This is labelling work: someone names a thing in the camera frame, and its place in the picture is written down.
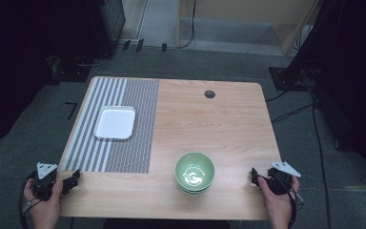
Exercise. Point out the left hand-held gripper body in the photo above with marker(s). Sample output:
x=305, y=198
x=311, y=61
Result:
x=44, y=183

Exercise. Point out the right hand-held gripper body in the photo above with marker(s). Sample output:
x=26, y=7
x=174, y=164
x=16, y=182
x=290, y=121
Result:
x=281, y=181

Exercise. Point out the person's right hand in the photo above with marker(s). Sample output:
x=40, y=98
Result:
x=278, y=205

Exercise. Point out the person's left hand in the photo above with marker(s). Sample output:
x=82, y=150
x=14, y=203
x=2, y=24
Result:
x=46, y=210

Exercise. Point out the green bowl with white pattern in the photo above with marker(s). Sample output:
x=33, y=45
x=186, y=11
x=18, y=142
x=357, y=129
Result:
x=194, y=171

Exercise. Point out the white square plate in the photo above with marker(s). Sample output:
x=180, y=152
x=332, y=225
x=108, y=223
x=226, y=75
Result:
x=115, y=122

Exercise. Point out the grey striped placemat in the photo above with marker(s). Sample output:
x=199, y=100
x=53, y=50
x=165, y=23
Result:
x=136, y=133

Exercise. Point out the black floor plate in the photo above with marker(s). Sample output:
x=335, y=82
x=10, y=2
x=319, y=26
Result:
x=287, y=79

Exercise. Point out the person's dark clothing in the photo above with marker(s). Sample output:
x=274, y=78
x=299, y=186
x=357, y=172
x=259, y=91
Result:
x=165, y=224

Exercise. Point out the small black floor block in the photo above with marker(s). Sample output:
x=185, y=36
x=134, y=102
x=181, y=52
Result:
x=126, y=45
x=139, y=45
x=164, y=47

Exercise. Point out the light wooden board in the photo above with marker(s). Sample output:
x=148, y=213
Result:
x=292, y=28

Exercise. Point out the black cabinet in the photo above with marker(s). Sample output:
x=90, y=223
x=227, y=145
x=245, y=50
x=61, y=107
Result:
x=108, y=25

